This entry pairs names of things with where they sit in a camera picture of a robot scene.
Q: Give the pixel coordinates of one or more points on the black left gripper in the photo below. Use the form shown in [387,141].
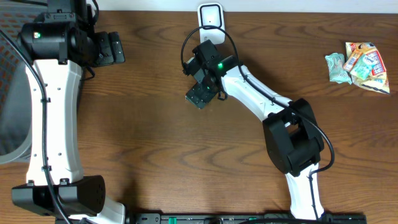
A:
[110,48]

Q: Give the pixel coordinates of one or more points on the green wipes pack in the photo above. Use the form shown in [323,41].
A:
[335,62]

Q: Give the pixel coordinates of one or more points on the orange snack pack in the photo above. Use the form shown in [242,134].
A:
[352,59]

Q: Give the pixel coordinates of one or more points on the yellow wet wipes pack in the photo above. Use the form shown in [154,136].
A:
[377,80]

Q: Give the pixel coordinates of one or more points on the teal Kleenex tissue pack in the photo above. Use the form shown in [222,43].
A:
[363,67]

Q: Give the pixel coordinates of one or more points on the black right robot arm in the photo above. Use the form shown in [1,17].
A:
[292,141]

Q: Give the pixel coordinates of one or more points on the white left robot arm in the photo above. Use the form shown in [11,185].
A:
[58,47]

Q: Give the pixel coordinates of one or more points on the white barcode scanner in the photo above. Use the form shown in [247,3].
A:
[211,14]

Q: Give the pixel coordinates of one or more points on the grey plastic mesh basket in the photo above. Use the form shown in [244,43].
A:
[16,134]

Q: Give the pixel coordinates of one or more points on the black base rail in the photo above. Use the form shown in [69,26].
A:
[156,218]

